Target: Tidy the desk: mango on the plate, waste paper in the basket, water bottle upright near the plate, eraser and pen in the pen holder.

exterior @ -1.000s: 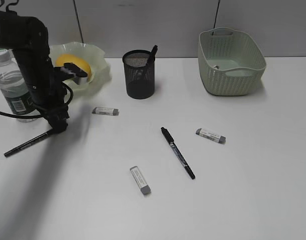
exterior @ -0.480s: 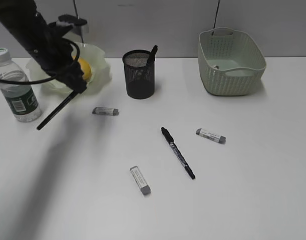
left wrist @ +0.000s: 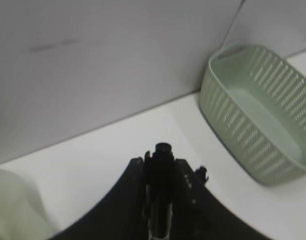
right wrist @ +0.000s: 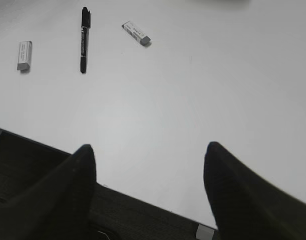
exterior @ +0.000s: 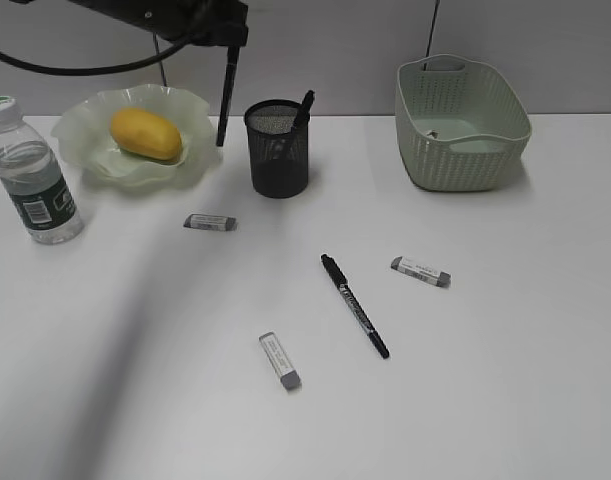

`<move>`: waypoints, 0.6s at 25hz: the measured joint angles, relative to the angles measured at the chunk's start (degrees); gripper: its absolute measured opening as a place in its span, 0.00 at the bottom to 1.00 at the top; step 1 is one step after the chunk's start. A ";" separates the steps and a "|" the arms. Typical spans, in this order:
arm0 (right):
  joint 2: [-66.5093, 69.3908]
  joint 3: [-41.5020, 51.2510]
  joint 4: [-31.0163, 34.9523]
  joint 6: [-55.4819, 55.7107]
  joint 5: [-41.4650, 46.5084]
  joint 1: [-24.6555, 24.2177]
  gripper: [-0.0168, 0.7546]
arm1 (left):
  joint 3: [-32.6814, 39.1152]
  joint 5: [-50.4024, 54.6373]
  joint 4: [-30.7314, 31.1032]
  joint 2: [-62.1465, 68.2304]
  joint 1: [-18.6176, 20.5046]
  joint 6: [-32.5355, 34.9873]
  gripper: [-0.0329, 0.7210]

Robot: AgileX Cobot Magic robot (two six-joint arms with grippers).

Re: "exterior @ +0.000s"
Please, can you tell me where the black mesh pen holder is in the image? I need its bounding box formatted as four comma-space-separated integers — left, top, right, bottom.
244, 99, 309, 199

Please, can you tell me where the black wall cable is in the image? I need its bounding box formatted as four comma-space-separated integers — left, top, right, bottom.
424, 0, 442, 59
152, 32, 170, 87

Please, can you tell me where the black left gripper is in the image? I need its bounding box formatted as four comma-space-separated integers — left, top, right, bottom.
73, 0, 249, 47

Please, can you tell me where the yellow mango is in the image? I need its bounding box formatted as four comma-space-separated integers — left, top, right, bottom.
110, 108, 183, 162

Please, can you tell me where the black wall cable right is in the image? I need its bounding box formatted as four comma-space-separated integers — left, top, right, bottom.
424, 0, 442, 59

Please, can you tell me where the pale green wavy plate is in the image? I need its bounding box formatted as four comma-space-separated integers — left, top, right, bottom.
51, 84, 221, 191

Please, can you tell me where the pale green woven basket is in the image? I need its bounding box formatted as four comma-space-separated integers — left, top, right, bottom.
395, 54, 532, 192

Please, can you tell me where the grey eraser right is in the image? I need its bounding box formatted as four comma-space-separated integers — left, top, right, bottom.
390, 256, 451, 288

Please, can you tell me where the black wall cable left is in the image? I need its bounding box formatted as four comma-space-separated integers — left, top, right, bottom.
152, 32, 170, 87

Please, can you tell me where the clear water bottle green label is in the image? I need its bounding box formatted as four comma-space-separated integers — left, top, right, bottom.
0, 96, 84, 245

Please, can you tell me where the grey eraser front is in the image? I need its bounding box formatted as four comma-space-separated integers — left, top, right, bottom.
259, 332, 302, 391

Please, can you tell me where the black marker pen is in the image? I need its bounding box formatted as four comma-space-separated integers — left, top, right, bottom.
321, 254, 390, 359
216, 47, 240, 147
272, 90, 315, 161

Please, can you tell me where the grey eraser near holder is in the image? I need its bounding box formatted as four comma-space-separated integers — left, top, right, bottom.
183, 213, 237, 232

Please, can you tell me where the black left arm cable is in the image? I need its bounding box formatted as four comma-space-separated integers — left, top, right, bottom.
0, 29, 201, 77

